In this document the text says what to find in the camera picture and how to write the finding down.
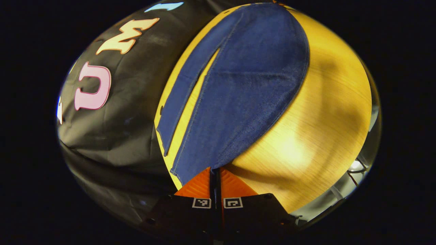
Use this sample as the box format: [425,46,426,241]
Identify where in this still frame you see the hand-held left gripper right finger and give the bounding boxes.
[218,167,300,239]

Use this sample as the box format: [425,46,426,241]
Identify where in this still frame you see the black backdrop cloth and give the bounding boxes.
[56,0,239,226]

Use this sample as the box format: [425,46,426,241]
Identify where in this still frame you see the blue jeans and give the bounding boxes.
[156,3,310,186]

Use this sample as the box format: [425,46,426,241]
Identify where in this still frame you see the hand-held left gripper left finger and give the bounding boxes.
[141,167,218,239]

